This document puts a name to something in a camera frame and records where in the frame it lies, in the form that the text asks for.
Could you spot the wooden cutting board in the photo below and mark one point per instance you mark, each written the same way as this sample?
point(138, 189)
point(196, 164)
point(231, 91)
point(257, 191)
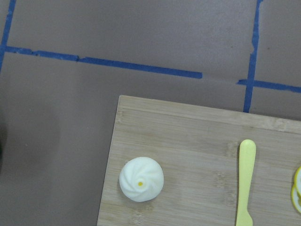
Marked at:
point(197, 149)

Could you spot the white steamed bun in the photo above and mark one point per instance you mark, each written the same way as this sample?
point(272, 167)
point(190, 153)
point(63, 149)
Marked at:
point(141, 179)

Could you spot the yellow plastic knife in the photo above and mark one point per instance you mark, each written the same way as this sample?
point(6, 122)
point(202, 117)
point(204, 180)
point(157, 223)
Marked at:
point(246, 160)

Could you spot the right lemon slice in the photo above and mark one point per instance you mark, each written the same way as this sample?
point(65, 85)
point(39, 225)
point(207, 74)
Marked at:
point(296, 190)

